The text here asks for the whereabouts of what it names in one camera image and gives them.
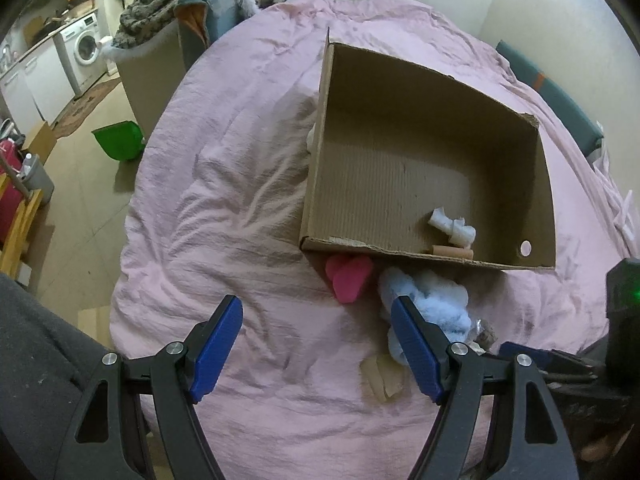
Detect light blue plush toy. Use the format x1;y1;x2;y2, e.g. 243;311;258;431
378;266;472;342

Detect pink rubber duck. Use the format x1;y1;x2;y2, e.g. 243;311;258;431
324;254;374;304

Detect person right hand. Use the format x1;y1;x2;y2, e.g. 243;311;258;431
577;426;634;464

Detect pink bed duvet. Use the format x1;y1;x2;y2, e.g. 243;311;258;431
111;0;630;479

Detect open brown cardboard box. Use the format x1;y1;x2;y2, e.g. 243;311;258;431
299;40;556;270

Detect wooden chair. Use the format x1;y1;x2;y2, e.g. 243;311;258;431
1;172;42;280

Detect teal headboard cushion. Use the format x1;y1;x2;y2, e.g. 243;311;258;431
496;40;603;157

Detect grey trash bin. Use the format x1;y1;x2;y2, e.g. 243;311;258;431
18;153;54;206

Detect red suitcase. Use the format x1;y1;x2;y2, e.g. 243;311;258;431
0;139;22;244

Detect white kitchen cabinet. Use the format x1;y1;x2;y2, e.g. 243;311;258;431
1;38;75;134

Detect blue fur-trimmed jacket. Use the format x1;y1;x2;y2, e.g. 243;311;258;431
102;0;259;68

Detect white washing machine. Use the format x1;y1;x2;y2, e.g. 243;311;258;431
53;11;107;99

